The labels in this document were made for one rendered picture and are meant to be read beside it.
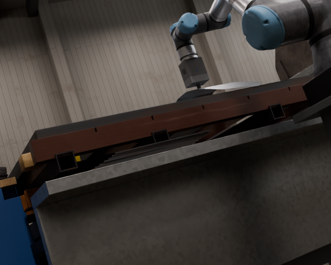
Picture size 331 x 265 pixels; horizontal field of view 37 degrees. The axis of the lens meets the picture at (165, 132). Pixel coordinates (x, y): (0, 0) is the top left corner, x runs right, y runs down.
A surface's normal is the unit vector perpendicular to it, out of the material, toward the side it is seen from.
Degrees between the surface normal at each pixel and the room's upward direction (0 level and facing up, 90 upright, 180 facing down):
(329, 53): 72
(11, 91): 90
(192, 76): 90
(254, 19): 96
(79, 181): 90
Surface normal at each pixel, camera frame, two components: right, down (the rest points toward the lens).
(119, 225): 0.40, -0.29
